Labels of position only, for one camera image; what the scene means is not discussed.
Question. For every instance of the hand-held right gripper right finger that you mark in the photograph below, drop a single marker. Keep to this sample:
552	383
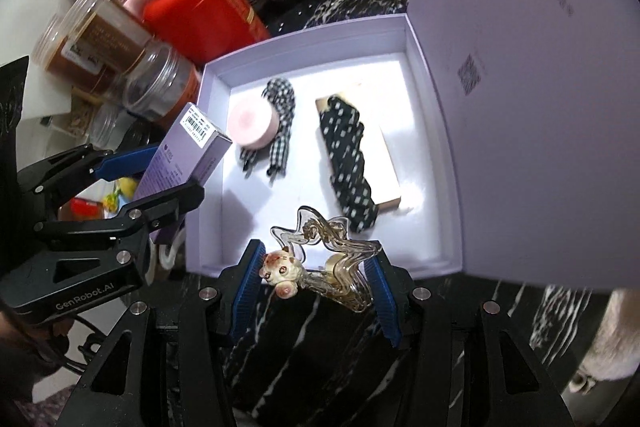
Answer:
385	302

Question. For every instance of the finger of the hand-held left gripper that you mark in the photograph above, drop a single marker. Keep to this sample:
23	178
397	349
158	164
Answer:
170	204
127	162

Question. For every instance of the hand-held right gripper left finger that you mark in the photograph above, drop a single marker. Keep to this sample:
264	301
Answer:
247	292

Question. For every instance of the clear bear hair claw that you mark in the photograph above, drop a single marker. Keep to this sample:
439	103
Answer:
282	267

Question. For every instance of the small purple box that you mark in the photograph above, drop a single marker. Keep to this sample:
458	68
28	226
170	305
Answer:
200	127

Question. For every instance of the pink round jar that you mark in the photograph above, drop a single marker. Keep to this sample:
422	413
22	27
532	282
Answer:
250	122

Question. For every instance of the lavender gift box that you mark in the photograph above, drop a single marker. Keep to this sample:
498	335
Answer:
300	187

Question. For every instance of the black polka dot scrunchie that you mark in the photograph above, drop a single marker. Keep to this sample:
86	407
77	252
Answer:
345	157

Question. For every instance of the person's left hand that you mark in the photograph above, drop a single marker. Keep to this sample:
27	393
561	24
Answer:
25	342

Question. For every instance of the yellow-green pear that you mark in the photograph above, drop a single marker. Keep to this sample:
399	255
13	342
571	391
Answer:
131	187

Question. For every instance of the colourful lollipop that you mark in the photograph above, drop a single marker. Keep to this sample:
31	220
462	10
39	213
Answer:
112	197

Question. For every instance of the orange jar red label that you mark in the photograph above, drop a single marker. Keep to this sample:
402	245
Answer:
87	208

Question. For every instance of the clear jar of nuts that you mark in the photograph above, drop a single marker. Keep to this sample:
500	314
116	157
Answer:
82	117

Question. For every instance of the small gold box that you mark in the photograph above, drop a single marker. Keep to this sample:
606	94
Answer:
387	179

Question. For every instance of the floral printed cloth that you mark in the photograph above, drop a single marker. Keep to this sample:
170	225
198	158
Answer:
52	412

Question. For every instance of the black white checkered hair bow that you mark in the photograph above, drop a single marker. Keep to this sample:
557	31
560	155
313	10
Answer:
280	97

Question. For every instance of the red canister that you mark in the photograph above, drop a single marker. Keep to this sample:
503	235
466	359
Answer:
200	12

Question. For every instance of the cream fluffy cloth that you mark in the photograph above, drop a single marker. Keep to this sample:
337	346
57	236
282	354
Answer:
615	337

